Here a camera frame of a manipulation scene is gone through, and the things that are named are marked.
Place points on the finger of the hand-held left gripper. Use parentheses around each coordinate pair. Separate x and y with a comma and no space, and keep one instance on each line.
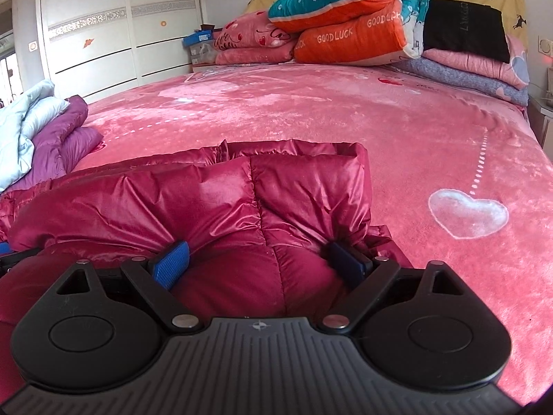
(15,260)

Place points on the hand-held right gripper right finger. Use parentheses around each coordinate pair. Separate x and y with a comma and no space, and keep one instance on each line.
(343,263)

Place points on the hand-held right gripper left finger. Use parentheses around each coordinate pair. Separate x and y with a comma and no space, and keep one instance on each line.
(173,263)

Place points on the crimson down jacket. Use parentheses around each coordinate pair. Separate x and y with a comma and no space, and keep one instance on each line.
(216,207)

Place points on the light blue down jacket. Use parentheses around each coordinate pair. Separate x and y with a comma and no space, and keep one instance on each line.
(26,129)

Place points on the bed with pink fleece blanket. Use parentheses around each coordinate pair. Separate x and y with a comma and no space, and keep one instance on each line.
(367,129)

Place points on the grey storage box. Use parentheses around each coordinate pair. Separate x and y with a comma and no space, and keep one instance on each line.
(204,55)

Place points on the lavender folded blanket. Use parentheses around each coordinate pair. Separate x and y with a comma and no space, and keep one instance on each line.
(466,80)

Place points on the pink folded blanket with hearts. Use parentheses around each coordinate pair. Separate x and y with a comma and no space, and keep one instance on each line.
(250,41)

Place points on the teal and orange quilt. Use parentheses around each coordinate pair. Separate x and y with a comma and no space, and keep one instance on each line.
(345,21)

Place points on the white sliding wardrobe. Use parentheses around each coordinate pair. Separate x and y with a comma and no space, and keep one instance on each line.
(108,30)

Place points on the white nightstand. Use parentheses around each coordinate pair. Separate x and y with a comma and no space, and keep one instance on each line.
(542,119)

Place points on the black pillow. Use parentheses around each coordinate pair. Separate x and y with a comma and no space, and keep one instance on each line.
(464,28)

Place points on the white wall switch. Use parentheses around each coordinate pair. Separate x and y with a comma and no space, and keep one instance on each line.
(545,46)
(32,46)

